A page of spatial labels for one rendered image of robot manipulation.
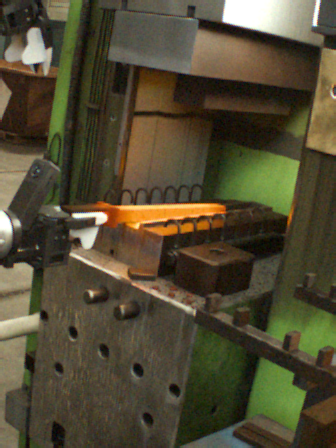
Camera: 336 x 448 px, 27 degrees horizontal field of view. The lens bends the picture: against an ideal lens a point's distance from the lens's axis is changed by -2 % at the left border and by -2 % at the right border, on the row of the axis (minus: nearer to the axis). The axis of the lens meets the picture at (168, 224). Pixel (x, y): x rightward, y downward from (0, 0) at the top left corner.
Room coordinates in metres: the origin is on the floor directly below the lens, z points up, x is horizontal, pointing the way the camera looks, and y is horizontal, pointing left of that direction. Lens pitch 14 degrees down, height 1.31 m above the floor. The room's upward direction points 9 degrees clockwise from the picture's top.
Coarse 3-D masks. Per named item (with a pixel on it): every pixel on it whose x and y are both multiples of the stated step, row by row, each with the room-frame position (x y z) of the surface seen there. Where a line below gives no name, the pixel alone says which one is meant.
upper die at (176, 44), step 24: (120, 24) 1.28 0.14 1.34; (144, 24) 1.24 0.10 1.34; (168, 24) 1.21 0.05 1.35; (192, 24) 1.17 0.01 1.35; (216, 24) 1.21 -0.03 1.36; (120, 48) 1.28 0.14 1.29; (144, 48) 1.24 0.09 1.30; (168, 48) 1.20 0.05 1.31; (192, 48) 1.17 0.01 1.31; (216, 48) 1.21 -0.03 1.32; (240, 48) 1.27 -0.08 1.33; (264, 48) 1.33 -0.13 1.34; (288, 48) 1.39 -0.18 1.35; (312, 48) 1.46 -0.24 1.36; (192, 72) 1.17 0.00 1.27; (216, 72) 1.22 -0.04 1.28; (240, 72) 1.28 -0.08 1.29; (264, 72) 1.34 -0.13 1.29; (288, 72) 1.40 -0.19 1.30; (312, 72) 1.48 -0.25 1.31
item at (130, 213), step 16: (64, 208) 1.09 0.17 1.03; (80, 208) 1.10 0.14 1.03; (96, 208) 1.13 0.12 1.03; (112, 208) 1.15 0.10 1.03; (128, 208) 1.20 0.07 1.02; (144, 208) 1.23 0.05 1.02; (160, 208) 1.25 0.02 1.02; (176, 208) 1.29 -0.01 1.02; (192, 208) 1.32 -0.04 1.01; (208, 208) 1.36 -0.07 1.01; (224, 208) 1.40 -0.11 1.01; (112, 224) 1.14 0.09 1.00
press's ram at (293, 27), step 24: (120, 0) 1.29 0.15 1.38; (144, 0) 1.25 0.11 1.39; (168, 0) 1.21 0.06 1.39; (192, 0) 1.18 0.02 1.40; (216, 0) 1.15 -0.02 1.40; (240, 0) 1.16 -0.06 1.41; (264, 0) 1.22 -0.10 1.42; (288, 0) 1.28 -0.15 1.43; (312, 0) 1.34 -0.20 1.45; (240, 24) 1.17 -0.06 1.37; (264, 24) 1.23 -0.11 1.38; (288, 24) 1.29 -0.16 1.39; (312, 24) 1.35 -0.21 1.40
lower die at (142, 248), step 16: (144, 224) 1.20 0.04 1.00; (160, 224) 1.23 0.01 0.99; (192, 224) 1.28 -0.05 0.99; (208, 224) 1.30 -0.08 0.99; (256, 224) 1.39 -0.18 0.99; (272, 224) 1.44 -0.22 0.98; (96, 240) 1.27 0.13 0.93; (112, 240) 1.24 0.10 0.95; (128, 240) 1.22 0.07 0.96; (144, 240) 1.19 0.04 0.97; (160, 240) 1.17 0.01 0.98; (112, 256) 1.24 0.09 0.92; (128, 256) 1.21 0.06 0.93; (144, 256) 1.19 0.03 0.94; (160, 256) 1.17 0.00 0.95; (160, 272) 1.17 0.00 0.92
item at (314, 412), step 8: (328, 400) 0.53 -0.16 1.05; (312, 408) 0.51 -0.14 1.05; (320, 408) 0.51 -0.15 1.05; (328, 408) 0.51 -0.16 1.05; (304, 416) 0.50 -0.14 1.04; (312, 416) 0.49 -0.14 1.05; (320, 416) 0.50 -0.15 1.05; (328, 416) 0.50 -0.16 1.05; (312, 424) 0.49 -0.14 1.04; (320, 424) 0.49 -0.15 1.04; (328, 424) 0.49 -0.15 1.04; (304, 432) 0.49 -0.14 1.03; (312, 432) 0.49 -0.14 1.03; (320, 432) 0.49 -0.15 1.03; (328, 432) 0.50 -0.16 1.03; (304, 440) 0.49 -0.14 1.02; (312, 440) 0.49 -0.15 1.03; (320, 440) 0.50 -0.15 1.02; (328, 440) 0.51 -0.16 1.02
